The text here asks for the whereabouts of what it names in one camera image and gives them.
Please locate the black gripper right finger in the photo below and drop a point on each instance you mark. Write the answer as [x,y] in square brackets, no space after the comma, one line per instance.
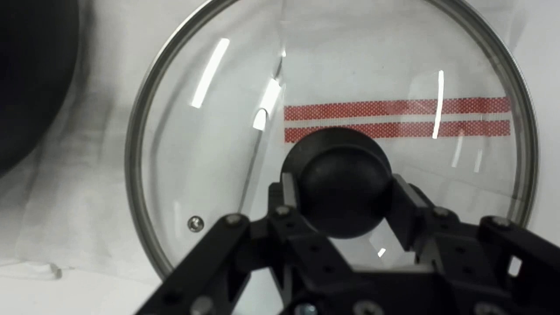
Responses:
[466,256]

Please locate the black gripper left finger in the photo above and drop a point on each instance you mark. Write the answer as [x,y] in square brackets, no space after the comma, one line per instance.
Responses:
[233,256]

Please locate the glass lid with black knob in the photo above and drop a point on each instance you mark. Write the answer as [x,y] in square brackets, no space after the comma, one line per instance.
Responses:
[343,180]

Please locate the white towel red stripes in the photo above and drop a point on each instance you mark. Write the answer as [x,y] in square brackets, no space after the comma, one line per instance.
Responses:
[98,175]
[378,109]

